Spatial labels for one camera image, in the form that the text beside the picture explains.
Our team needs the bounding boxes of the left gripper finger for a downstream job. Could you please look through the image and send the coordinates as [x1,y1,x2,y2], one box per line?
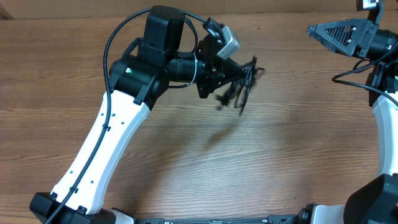
[211,76,246,94]
[222,58,246,78]

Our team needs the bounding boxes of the black usb cable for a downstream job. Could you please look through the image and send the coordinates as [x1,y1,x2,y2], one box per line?
[215,55,266,117]

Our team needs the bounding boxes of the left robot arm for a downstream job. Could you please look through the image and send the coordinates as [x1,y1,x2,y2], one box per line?
[30,6,256,223]

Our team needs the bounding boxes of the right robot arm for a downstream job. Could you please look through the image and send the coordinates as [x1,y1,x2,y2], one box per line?
[295,19,397,223]

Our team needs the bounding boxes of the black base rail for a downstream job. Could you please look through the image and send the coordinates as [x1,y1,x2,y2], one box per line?
[108,203,346,224]

